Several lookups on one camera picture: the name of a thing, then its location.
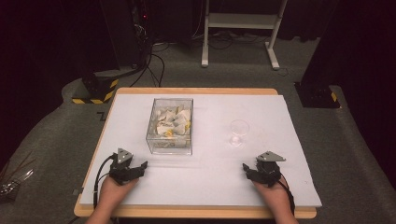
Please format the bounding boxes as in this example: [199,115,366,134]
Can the clear bundle with thin sticks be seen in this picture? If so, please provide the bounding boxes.
[0,151,35,201]

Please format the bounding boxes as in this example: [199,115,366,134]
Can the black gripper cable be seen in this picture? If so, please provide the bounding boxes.
[277,179,296,217]
[92,155,115,209]

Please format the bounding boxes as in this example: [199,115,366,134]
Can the black floor cables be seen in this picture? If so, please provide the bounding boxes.
[129,40,166,89]

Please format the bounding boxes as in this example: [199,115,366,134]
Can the clear glass cup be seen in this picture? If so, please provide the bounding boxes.
[228,119,251,148]

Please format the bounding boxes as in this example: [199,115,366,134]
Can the black base with yellow mark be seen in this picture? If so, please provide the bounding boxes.
[293,81,341,109]

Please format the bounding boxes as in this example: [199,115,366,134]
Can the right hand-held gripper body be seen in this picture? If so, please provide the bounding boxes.
[250,150,287,189]

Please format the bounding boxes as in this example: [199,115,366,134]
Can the person's left hand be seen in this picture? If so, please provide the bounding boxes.
[97,175,140,216]

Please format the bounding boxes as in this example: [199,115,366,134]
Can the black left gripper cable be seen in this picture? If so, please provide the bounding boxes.
[92,155,115,209]

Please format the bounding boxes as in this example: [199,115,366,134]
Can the white metal stand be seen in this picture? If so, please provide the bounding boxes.
[201,0,290,71]

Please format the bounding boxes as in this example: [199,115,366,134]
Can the clear plastic drawer case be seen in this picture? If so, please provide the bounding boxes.
[145,97,194,156]

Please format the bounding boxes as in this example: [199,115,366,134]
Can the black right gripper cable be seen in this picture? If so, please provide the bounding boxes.
[277,179,296,217]

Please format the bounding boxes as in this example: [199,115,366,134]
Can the dark computer tower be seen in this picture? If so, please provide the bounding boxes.
[129,0,154,68]

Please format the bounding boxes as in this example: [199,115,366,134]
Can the clear plastic drawer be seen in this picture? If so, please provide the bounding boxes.
[146,100,193,156]

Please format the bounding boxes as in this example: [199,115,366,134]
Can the person's right hand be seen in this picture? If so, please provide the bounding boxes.
[251,177,294,217]

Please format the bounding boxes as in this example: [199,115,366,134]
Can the black base with yellow stripes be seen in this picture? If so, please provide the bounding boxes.
[71,68,120,105]

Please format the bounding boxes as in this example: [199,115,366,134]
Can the wooden table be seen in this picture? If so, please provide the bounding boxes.
[73,87,318,220]

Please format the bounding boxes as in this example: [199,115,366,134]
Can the pile of white tea bags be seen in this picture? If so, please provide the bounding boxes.
[154,105,192,138]

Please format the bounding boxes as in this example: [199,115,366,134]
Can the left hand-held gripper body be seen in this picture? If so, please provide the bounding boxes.
[108,147,140,187]

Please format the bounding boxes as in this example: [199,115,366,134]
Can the white foam mat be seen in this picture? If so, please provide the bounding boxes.
[78,93,323,208]

